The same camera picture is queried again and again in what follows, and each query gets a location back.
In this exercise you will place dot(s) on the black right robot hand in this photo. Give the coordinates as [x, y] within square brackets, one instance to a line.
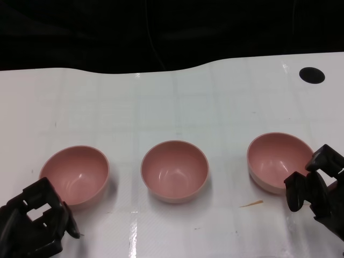
[295, 193]

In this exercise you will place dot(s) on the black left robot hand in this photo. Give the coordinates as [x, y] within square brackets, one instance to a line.
[16, 231]

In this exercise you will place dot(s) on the pink plastic bowl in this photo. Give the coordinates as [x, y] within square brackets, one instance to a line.
[274, 156]
[78, 172]
[174, 172]

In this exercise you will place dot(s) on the orange wooden sliver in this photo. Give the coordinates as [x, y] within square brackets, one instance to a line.
[252, 204]

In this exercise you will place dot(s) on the black round table grommet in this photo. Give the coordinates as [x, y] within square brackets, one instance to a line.
[311, 75]

